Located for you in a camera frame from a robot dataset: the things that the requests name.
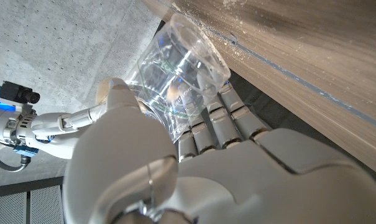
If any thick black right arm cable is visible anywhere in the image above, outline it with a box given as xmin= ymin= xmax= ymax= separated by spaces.
xmin=0 ymin=154 xmax=32 ymax=173

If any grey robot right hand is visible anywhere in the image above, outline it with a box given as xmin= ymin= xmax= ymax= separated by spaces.
xmin=0 ymin=104 xmax=108 ymax=160

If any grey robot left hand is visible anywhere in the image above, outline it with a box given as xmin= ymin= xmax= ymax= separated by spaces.
xmin=62 ymin=77 xmax=376 ymax=224

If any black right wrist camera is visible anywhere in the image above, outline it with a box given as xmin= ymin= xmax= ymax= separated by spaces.
xmin=0 ymin=80 xmax=41 ymax=105

